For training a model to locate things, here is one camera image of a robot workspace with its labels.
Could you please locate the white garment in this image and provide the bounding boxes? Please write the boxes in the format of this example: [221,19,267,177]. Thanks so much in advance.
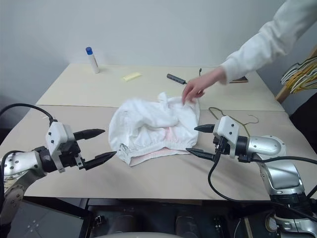
[108,91,201,167]

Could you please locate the grey usb hub with cable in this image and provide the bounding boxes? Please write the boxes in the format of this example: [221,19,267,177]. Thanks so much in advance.
[166,68,203,85]

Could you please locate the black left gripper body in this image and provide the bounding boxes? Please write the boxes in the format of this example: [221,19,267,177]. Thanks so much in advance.
[59,139,87,171]

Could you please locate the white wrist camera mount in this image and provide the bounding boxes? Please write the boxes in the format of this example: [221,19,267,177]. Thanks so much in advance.
[45,120,75,172]
[212,115,240,159]

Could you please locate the white wire hangers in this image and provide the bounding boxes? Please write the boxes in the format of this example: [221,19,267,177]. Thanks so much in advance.
[281,56,317,85]

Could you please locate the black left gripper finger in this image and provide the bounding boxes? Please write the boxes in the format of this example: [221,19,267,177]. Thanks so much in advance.
[84,151,117,172]
[73,128,106,142]

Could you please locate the person's bare hand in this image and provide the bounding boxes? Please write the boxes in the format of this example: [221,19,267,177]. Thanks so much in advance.
[182,66,227,105]

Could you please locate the thin wire hanger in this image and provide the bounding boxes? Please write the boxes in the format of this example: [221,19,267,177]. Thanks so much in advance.
[208,107,260,137]

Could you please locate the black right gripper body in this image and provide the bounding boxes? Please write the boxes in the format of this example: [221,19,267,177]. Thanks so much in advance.
[212,135,225,153]

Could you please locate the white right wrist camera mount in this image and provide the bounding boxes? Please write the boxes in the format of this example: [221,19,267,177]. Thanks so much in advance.
[212,115,240,159]

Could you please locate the white bottle with blue cap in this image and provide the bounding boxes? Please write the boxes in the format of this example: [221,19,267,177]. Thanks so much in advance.
[85,46,101,74]

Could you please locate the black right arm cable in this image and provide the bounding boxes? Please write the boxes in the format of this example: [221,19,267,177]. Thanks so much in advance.
[207,137,317,224]

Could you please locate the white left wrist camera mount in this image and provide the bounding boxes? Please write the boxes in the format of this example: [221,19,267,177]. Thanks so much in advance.
[45,120,75,172]

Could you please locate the wooden clothes rack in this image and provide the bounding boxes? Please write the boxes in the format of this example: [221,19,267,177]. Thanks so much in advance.
[276,47,317,102]

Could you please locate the light wooden slat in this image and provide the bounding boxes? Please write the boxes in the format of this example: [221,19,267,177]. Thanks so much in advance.
[244,218,253,238]

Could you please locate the yellow wire hangers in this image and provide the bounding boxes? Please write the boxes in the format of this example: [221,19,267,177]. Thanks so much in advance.
[286,66,317,94]

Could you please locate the black flat panel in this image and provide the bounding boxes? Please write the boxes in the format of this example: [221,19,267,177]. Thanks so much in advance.
[9,198,88,238]

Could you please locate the yellow sticky note pad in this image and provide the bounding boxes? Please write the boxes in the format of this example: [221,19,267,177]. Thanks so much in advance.
[123,71,142,82]

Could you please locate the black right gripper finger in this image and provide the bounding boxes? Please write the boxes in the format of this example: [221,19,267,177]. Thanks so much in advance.
[194,123,216,133]
[185,147,216,161]

